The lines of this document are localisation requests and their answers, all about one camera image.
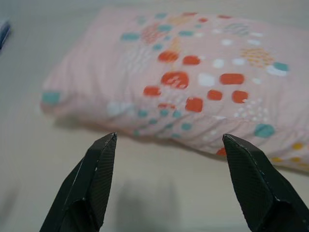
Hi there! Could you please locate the blue and white bag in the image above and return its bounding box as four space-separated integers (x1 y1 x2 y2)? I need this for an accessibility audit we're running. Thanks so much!
0 18 12 53

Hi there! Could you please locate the pink pillow with coloured dots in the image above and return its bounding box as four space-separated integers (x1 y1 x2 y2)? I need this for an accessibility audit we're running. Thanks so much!
40 6 309 173

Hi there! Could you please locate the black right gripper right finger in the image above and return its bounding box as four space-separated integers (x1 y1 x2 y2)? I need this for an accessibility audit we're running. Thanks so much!
222 134 309 232

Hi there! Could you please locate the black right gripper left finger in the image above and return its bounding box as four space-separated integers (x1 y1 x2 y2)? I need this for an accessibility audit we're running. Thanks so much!
40 132 118 232

